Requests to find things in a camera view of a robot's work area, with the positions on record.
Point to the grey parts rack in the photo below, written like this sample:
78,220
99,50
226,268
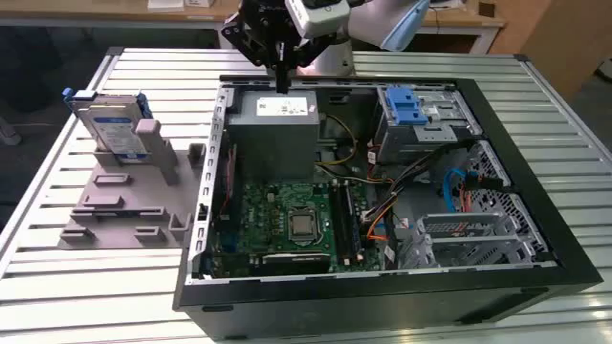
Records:
130,193

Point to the brown wooden cabinet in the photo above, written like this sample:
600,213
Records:
564,36

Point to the CPU socket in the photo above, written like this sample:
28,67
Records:
304,225

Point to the silver CPU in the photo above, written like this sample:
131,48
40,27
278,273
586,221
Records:
304,225

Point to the metal disk bay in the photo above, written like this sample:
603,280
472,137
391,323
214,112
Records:
478,251

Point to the grey metal foot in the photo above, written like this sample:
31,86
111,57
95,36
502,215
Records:
10,134

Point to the black graphics card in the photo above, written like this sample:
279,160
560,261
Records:
296,263

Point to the white paper box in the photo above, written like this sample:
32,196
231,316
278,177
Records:
198,3
164,5

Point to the grey power supply unit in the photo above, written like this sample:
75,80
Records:
272,150

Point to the black RAM slot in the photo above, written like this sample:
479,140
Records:
340,222
356,222

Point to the wooden desk with white frame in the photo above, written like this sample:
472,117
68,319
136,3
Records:
119,16

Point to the blue plastic drive latch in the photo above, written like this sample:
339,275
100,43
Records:
407,107

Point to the green motherboard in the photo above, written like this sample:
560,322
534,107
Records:
268,222

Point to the metal optical drive cage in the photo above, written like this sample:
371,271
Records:
396,143

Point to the small dark box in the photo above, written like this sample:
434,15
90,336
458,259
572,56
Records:
486,9

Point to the black PC case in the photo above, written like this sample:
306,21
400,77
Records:
335,304

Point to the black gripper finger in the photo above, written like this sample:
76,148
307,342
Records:
311,50
242,34

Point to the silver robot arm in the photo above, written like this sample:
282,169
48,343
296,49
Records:
335,61

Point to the hard disk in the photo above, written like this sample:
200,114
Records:
115,136

